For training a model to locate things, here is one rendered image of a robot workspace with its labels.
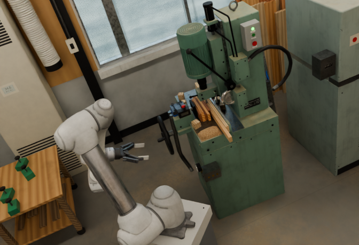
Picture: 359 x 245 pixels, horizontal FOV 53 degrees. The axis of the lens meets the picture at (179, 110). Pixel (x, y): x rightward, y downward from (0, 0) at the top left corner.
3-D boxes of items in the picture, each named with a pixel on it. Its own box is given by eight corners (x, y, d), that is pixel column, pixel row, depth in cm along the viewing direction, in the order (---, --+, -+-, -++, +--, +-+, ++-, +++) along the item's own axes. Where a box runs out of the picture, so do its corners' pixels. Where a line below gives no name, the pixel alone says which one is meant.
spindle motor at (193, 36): (183, 71, 239) (172, 28, 221) (207, 62, 241) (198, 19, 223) (191, 83, 225) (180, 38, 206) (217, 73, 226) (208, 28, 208)
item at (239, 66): (232, 77, 228) (228, 56, 219) (244, 72, 229) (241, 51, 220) (237, 83, 221) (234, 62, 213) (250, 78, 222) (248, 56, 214)
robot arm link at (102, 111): (102, 106, 194) (81, 119, 187) (105, 88, 179) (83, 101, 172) (117, 123, 191) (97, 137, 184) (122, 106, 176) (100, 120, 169)
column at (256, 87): (227, 102, 267) (210, 10, 225) (254, 92, 269) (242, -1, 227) (240, 118, 249) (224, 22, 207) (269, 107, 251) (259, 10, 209)
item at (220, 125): (200, 98, 261) (198, 94, 259) (202, 97, 261) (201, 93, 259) (229, 142, 217) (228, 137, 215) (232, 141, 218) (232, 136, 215)
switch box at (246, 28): (242, 48, 219) (239, 23, 210) (257, 42, 220) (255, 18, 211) (247, 52, 214) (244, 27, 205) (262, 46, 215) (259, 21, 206)
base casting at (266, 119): (182, 120, 277) (179, 110, 272) (250, 94, 283) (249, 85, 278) (202, 156, 241) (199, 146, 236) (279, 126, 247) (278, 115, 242)
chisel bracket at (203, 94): (197, 98, 247) (194, 88, 242) (216, 91, 249) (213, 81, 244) (201, 103, 241) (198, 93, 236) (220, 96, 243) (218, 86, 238)
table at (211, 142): (164, 106, 274) (162, 100, 271) (201, 93, 277) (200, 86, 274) (188, 155, 225) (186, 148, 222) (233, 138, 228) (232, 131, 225)
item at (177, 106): (170, 110, 248) (168, 103, 244) (185, 104, 249) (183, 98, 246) (175, 120, 237) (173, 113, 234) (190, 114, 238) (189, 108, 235)
